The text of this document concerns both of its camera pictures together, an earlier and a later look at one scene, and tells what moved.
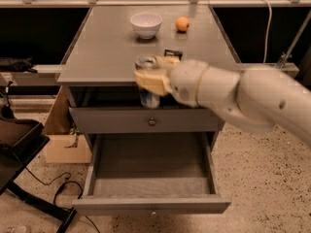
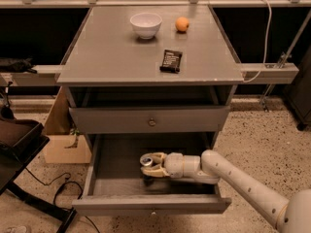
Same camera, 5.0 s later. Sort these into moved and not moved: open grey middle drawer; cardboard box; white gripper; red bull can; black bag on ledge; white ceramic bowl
Moved: red bull can; white gripper
Not moved: black bag on ledge; white ceramic bowl; cardboard box; open grey middle drawer
